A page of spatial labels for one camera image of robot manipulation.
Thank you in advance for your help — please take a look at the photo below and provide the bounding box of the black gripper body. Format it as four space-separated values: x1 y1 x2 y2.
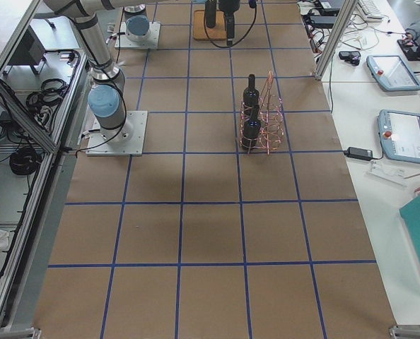
219 0 240 13

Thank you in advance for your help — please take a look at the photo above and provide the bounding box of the dark wine bottle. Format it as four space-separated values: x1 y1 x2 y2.
204 0 217 28
243 73 259 110
242 105 261 150

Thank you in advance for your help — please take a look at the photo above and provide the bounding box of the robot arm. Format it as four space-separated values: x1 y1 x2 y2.
124 1 240 48
45 1 148 155

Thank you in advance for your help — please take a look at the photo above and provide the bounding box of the wooden tray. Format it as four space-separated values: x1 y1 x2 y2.
192 9 232 41

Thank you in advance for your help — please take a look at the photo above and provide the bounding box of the teach pendant far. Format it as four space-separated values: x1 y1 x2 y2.
366 55 420 92

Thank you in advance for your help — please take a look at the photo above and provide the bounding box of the teach pendant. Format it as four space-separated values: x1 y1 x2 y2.
378 109 420 164
366 55 420 92

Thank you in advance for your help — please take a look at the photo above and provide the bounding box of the black power adapter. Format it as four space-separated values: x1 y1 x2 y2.
343 147 373 161

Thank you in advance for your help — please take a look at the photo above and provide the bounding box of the teach pendant near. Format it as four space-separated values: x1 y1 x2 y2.
378 109 420 164

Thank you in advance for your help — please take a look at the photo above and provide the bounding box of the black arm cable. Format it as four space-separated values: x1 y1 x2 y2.
204 0 259 49

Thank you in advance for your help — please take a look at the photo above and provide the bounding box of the copper wire bottle basket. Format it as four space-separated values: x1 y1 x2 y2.
239 70 284 154

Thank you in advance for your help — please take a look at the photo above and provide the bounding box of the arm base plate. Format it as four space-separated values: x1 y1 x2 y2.
115 21 161 49
86 111 148 156

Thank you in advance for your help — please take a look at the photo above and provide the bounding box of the aluminium frame post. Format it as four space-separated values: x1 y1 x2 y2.
314 0 358 81

